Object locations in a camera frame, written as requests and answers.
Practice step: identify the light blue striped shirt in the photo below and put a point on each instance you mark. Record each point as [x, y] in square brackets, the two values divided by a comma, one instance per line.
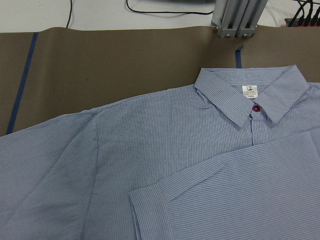
[234, 156]

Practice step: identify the brown paper table mat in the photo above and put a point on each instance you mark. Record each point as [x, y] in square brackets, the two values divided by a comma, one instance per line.
[60, 71]

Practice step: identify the aluminium frame post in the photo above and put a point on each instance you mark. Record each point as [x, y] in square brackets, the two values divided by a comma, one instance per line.
[236, 18]

